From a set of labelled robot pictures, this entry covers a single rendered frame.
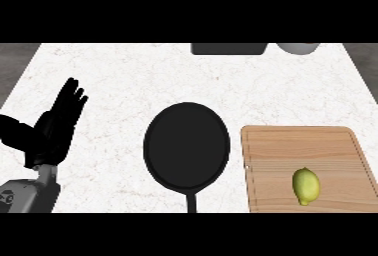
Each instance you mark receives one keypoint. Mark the pale grey round container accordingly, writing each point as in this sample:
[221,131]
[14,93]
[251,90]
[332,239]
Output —
[298,48]

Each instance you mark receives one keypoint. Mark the dark grey box appliance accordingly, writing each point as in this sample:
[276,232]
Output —
[228,48]

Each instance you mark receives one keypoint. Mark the yellow-green lemon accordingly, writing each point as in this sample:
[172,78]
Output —
[305,185]

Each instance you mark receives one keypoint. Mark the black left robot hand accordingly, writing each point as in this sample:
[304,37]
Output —
[51,133]

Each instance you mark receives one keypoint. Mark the black frying pan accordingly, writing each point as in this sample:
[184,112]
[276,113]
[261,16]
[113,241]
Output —
[186,146]

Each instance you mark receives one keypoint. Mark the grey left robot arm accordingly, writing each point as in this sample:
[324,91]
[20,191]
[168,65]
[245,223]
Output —
[34,193]

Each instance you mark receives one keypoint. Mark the wooden cutting board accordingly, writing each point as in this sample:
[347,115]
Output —
[304,156]

